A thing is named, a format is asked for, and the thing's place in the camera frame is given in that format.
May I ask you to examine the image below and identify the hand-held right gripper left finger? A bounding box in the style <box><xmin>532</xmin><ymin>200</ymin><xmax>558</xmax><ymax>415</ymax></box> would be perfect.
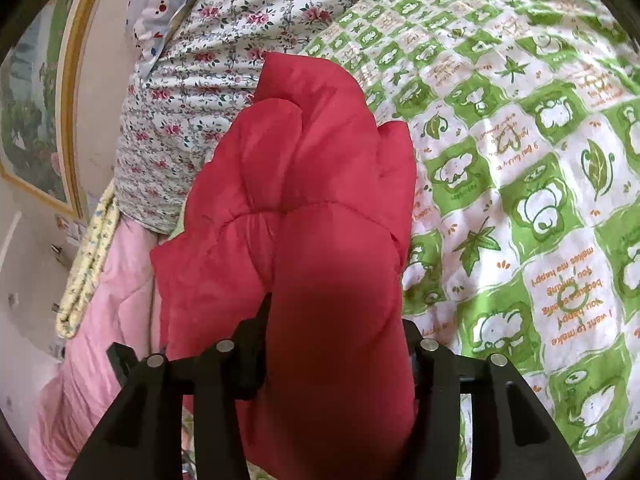
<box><xmin>65</xmin><ymin>294</ymin><xmax>273</xmax><ymax>480</ymax></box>

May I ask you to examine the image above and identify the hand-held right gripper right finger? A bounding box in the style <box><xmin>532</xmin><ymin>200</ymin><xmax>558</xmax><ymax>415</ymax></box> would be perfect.
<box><xmin>402</xmin><ymin>319</ymin><xmax>587</xmax><ymax>480</ymax></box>

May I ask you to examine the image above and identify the red quilted jacket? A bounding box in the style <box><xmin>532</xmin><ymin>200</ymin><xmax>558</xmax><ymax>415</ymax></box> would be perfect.
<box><xmin>150</xmin><ymin>51</ymin><xmax>419</xmax><ymax>477</ymax></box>

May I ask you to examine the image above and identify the pink blanket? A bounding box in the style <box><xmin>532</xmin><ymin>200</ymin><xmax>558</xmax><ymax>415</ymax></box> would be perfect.
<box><xmin>27</xmin><ymin>220</ymin><xmax>197</xmax><ymax>480</ymax></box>

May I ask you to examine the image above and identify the yellow floral cloth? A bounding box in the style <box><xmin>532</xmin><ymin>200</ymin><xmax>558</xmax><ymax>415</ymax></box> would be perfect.
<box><xmin>56</xmin><ymin>185</ymin><xmax>122</xmax><ymax>339</ymax></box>

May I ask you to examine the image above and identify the green printed bedsheet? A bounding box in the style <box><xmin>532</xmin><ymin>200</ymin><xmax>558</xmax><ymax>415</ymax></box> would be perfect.
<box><xmin>300</xmin><ymin>0</ymin><xmax>640</xmax><ymax>480</ymax></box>

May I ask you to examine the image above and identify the floral quilt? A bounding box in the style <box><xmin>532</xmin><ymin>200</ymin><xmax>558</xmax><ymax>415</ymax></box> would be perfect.
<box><xmin>114</xmin><ymin>0</ymin><xmax>401</xmax><ymax>235</ymax></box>

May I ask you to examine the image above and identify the blue bear print pillow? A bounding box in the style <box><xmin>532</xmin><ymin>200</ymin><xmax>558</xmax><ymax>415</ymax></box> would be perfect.
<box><xmin>125</xmin><ymin>0</ymin><xmax>222</xmax><ymax>57</ymax></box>

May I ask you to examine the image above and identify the framed wall picture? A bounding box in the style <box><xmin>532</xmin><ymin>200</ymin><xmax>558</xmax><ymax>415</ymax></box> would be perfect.
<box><xmin>0</xmin><ymin>0</ymin><xmax>119</xmax><ymax>219</ymax></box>

